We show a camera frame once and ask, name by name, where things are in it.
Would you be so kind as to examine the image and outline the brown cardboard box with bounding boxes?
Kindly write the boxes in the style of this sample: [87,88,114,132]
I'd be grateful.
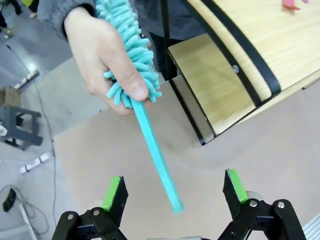
[0,86,21,108]

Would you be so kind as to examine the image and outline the thin black floor cable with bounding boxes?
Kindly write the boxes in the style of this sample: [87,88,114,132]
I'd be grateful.
[6,43,58,227]

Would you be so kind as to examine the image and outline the white metal frame rack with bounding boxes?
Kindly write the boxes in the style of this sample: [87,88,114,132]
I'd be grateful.
[18,202,38,240]

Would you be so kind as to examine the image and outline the ribbed aluminium base plate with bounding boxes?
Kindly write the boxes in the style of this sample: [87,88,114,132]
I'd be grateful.
[302,216,320,240]

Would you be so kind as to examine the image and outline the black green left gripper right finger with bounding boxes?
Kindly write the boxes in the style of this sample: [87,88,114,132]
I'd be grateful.
[217,169,308,240]

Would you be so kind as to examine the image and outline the white floor tape strip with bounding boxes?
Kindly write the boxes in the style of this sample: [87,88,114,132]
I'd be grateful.
[14,69,40,90]
[19,152,55,175]

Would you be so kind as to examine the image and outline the person's bare hand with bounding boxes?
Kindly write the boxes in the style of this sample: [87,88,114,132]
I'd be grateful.
[64,6,151,116]

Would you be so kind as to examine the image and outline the background person's legs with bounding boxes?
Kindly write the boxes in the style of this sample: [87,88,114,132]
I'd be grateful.
[0,0,38,19]

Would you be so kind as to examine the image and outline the grey plastic stool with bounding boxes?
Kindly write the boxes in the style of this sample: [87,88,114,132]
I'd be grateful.
[0,104,43,151]

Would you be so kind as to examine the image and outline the turquoise chenille duster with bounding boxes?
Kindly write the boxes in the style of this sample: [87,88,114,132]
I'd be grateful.
[94,0,185,215]

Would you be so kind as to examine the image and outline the wooden table with black frame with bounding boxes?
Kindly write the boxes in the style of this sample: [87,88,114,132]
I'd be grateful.
[159,0,320,147]

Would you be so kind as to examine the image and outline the red paper scrap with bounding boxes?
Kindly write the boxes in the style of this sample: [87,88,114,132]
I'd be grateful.
[281,0,301,11]

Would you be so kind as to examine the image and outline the person's dark grey torso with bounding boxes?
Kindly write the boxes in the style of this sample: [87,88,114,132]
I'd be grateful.
[133,0,208,81]

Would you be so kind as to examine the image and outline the black power strip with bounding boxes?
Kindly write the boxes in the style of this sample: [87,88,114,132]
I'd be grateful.
[2,187,17,212]

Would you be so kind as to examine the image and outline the person's grey sleeved forearm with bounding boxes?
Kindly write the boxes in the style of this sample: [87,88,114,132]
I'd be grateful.
[37,0,98,41]

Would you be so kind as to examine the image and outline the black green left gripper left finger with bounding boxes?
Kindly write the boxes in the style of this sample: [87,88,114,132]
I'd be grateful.
[51,175,129,240]

